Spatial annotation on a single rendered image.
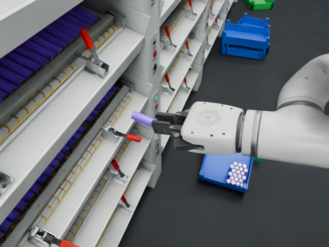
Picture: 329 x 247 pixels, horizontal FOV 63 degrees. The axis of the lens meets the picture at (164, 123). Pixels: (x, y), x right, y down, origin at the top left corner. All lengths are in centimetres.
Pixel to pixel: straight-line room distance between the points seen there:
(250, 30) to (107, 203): 167
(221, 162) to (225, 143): 78
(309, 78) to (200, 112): 19
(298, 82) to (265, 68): 143
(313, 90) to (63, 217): 51
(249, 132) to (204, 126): 8
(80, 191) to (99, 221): 19
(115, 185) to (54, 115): 40
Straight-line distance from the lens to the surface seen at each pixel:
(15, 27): 36
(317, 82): 50
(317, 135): 46
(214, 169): 124
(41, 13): 39
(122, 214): 99
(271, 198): 125
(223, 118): 49
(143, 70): 74
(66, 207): 60
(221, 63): 191
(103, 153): 66
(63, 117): 48
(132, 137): 64
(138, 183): 105
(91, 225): 78
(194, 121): 50
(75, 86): 52
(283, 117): 48
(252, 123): 47
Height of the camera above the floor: 103
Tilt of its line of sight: 46 degrees down
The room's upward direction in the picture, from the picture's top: straight up
